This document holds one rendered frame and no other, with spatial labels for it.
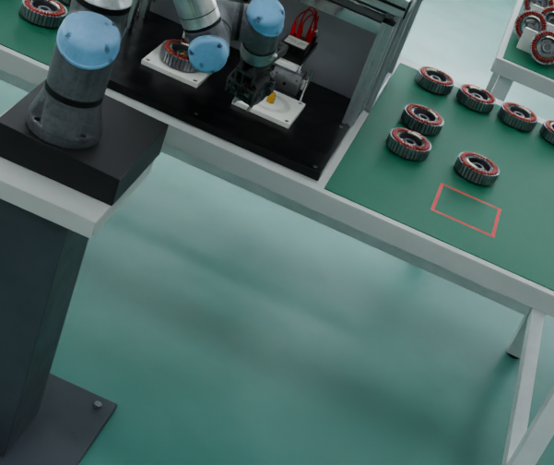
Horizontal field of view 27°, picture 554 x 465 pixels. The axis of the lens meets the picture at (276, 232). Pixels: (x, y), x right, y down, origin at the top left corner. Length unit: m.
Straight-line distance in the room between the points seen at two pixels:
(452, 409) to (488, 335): 0.47
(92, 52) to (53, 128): 0.18
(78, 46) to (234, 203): 1.83
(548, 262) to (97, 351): 1.20
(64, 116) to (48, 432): 0.88
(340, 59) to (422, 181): 0.42
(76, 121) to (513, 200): 1.18
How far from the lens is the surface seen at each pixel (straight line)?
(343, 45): 3.01
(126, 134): 2.40
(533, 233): 2.83
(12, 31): 2.86
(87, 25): 2.25
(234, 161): 2.63
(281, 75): 2.94
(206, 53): 2.18
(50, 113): 2.28
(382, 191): 2.70
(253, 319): 3.43
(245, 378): 3.20
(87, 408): 2.92
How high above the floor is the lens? 1.94
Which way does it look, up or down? 30 degrees down
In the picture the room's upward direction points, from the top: 21 degrees clockwise
